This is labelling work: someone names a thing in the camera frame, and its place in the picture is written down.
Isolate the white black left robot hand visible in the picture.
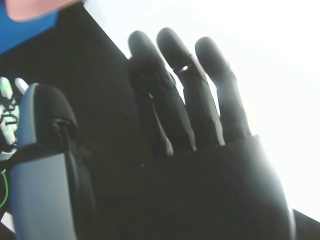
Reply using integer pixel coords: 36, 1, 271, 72
9, 27, 297, 240

